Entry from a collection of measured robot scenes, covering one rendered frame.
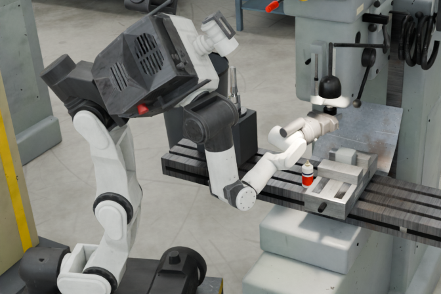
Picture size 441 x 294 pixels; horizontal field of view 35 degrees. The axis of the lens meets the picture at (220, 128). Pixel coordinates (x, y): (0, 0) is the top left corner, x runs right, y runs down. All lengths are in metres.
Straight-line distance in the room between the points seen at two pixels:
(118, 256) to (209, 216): 1.58
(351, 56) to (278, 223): 0.67
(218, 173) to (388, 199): 0.70
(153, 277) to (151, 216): 1.34
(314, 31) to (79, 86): 0.77
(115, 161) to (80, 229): 1.86
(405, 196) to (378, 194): 0.10
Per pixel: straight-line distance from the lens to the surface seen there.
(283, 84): 5.62
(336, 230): 2.55
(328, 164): 2.55
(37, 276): 2.79
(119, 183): 2.42
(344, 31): 2.27
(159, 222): 4.12
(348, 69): 2.32
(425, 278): 3.45
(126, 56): 2.08
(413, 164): 2.95
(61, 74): 2.29
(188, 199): 4.29
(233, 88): 2.68
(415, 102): 2.82
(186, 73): 2.04
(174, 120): 4.46
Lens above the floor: 2.42
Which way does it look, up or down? 29 degrees down
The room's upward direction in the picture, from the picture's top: 4 degrees counter-clockwise
